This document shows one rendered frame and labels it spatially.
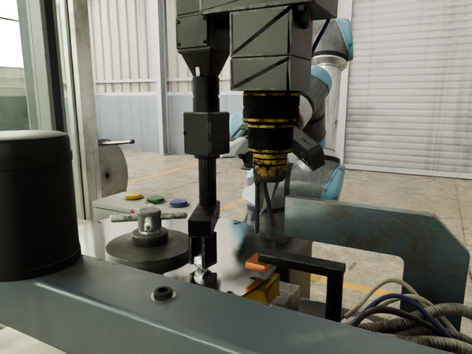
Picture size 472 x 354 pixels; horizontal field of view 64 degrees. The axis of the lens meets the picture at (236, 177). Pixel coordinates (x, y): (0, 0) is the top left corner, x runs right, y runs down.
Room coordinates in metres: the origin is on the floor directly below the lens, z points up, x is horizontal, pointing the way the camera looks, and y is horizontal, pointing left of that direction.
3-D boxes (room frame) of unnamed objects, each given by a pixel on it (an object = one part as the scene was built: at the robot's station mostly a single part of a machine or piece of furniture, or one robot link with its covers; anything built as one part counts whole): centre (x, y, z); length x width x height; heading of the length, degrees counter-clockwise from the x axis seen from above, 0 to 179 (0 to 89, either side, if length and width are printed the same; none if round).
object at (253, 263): (0.37, -0.06, 0.95); 0.10 x 0.03 x 0.07; 62
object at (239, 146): (0.63, 0.01, 1.07); 0.09 x 0.06 x 0.03; 141
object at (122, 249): (0.47, 0.11, 0.96); 0.11 x 0.11 x 0.03
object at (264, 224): (1.06, -0.09, 0.80); 0.15 x 0.15 x 0.10
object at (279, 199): (1.06, -0.10, 0.91); 0.13 x 0.12 x 0.14; 71
